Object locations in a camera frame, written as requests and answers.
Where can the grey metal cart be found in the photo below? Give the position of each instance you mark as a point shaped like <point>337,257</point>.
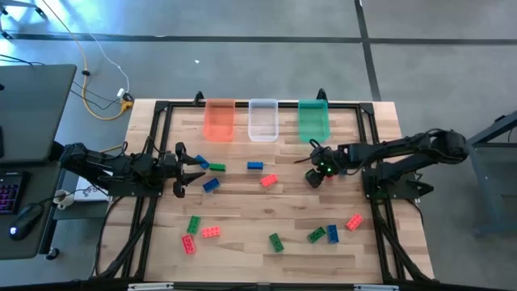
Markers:
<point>493,174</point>

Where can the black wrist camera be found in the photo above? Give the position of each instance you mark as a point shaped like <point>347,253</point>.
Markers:
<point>169,162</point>
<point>325,167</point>

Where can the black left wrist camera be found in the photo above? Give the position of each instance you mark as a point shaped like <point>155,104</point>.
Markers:
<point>169,162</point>

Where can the white cup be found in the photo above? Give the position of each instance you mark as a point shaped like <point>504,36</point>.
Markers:
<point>62,199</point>

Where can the grey metal stand leg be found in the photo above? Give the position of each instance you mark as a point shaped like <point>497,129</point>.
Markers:
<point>20,6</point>

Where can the backlit black keyboard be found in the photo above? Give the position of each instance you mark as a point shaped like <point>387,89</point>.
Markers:
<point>10,194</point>

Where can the white paper sheet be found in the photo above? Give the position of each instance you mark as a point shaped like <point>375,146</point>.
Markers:
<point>87,191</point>

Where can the black caster wheel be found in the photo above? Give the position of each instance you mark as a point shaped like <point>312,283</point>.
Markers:
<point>52,254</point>

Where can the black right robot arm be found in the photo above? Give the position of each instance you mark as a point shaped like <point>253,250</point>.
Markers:
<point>383,149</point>

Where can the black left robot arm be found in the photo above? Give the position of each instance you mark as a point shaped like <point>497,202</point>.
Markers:
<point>101,161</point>

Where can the dark grey desk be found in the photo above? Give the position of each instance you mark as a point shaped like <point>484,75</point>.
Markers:
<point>40,190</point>

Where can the green toy brick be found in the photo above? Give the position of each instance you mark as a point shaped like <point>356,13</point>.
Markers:
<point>217,167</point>
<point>194,224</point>
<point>276,242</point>
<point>316,234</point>

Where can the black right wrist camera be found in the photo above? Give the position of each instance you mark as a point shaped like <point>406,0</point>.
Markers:
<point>325,167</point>

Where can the translucent orange plastic bin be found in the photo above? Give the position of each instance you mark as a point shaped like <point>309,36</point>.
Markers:
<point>219,121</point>

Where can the silver edge bracket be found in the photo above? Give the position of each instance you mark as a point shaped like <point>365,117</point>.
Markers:
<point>150,286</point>
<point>375,287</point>

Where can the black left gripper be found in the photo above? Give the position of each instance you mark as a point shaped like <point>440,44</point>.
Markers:
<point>179,190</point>

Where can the black computer mouse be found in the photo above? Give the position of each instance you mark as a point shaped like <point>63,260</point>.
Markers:
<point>25,221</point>

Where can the clear plastic bin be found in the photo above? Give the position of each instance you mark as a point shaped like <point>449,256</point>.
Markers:
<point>263,121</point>

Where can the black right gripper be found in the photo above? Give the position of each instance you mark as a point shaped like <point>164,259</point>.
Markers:
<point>337,153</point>

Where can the white plug adapter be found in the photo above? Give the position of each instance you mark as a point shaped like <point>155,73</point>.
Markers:
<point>121,93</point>

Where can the translucent green plastic bin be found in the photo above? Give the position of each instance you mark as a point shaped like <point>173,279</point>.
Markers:
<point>314,121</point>

